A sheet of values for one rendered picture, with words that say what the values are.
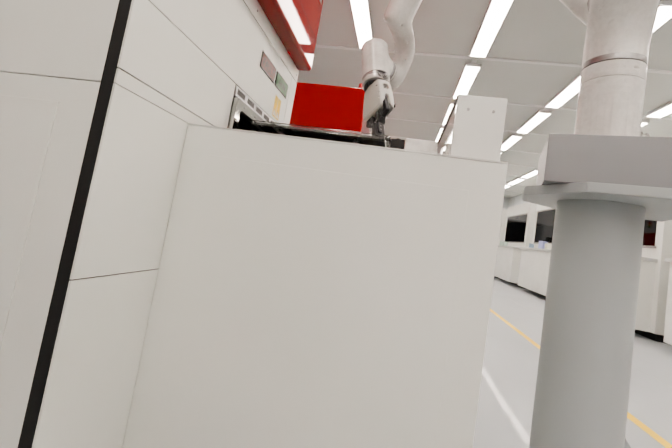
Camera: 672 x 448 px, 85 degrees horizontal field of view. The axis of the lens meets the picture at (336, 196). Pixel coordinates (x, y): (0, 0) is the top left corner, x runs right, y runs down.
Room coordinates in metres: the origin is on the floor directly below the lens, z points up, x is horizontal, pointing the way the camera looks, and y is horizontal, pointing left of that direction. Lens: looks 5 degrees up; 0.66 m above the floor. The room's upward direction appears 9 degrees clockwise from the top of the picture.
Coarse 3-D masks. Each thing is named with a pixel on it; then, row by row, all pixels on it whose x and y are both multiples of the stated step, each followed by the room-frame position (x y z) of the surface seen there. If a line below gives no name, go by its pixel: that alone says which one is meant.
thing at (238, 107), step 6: (234, 102) 0.90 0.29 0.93; (240, 102) 0.92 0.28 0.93; (234, 108) 0.90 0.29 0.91; (240, 108) 0.93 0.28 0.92; (246, 108) 0.96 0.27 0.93; (234, 114) 0.90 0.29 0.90; (246, 114) 0.96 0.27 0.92; (252, 114) 1.00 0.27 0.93; (234, 120) 0.91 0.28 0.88; (264, 120) 1.09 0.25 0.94; (228, 126) 0.91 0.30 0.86; (234, 126) 0.91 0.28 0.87; (258, 126) 1.07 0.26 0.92
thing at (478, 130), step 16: (464, 96) 0.71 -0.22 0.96; (480, 96) 0.70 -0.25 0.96; (464, 112) 0.70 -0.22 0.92; (480, 112) 0.70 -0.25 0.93; (496, 112) 0.69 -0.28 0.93; (464, 128) 0.70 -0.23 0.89; (480, 128) 0.70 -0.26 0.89; (496, 128) 0.69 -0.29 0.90; (464, 144) 0.70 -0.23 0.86; (480, 144) 0.70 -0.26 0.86; (496, 144) 0.69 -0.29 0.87; (496, 160) 0.69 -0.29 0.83
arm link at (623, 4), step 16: (592, 0) 0.75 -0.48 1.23; (608, 0) 0.73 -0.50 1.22; (624, 0) 0.71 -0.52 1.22; (640, 0) 0.70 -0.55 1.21; (656, 0) 0.70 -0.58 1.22; (592, 16) 0.76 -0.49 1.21; (608, 16) 0.74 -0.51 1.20; (624, 16) 0.73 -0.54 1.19; (640, 16) 0.72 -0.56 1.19; (592, 32) 0.78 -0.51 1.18; (608, 32) 0.75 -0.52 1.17; (624, 32) 0.73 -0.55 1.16; (640, 32) 0.73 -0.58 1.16; (592, 48) 0.78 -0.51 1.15; (608, 48) 0.75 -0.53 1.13; (624, 48) 0.74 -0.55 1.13; (640, 48) 0.73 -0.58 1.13
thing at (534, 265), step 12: (540, 216) 7.71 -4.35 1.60; (552, 216) 7.10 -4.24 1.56; (540, 228) 7.63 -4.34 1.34; (552, 228) 7.04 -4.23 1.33; (540, 240) 7.56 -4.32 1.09; (528, 252) 7.55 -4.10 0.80; (540, 252) 6.93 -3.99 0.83; (528, 264) 7.47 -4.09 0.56; (540, 264) 6.86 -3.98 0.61; (528, 276) 7.40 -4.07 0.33; (540, 276) 6.80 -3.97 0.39; (528, 288) 7.32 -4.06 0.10; (540, 288) 6.74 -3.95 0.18
